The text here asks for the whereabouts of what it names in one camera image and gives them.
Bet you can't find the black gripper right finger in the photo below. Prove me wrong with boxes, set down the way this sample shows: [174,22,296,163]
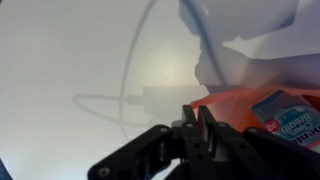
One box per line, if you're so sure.
[197,105,320,180]

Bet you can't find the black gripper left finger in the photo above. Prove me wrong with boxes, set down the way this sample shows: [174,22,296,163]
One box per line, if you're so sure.
[87,104,214,180]

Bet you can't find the blue white mints container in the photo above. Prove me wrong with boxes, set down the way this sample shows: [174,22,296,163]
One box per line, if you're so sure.
[251,89,320,154]

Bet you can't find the orange plastic bag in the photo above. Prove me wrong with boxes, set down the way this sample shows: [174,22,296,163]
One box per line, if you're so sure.
[190,86,320,135]

